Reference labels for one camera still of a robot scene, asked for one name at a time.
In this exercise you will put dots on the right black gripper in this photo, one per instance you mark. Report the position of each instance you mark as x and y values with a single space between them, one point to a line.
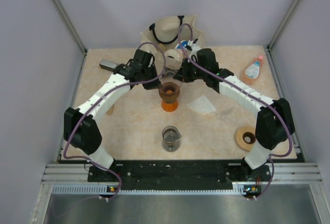
183 76

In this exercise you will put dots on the brown paper coffee filter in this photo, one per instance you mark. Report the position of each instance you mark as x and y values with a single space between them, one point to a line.
110 110

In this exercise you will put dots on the pink glass dripper cone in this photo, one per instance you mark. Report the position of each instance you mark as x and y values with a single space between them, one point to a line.
170 89

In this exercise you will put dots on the clear glass dripper cone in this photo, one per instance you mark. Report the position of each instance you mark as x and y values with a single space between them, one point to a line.
228 116

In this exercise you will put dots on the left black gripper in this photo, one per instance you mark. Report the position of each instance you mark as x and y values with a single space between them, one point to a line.
154 84

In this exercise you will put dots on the pink liquid bottle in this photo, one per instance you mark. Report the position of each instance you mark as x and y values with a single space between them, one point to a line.
252 71

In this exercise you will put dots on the cream canvas tote bag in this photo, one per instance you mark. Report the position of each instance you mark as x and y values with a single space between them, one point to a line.
162 36

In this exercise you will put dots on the grey glass carafe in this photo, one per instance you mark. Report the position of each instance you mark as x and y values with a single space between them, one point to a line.
171 138

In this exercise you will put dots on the white tape roll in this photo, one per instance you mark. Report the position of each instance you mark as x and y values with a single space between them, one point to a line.
174 54

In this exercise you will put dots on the white paper coffee filter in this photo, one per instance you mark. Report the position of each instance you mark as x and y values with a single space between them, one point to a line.
201 105

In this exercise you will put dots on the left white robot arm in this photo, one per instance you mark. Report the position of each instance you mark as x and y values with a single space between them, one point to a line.
81 124

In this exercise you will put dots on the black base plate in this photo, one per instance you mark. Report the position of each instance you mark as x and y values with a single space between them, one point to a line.
201 174

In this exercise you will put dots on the black rectangular box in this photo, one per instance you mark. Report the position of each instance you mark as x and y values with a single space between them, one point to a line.
108 65

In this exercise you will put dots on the blue white cup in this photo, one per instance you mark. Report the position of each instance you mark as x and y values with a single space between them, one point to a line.
182 45

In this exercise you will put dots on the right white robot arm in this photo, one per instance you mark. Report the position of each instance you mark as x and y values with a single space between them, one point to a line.
274 121

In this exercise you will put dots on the orange glass carafe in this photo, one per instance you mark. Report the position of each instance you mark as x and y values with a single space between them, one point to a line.
169 107

